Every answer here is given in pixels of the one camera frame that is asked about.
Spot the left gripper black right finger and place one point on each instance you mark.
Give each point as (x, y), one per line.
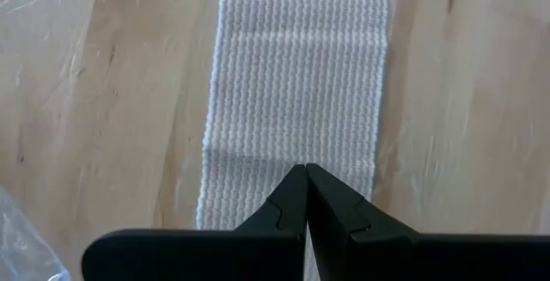
(429, 257)

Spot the white elastic bandage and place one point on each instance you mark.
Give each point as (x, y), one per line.
(296, 79)

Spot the clear plastic bag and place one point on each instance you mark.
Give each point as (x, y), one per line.
(21, 251)

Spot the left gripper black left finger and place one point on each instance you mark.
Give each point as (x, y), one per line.
(202, 255)

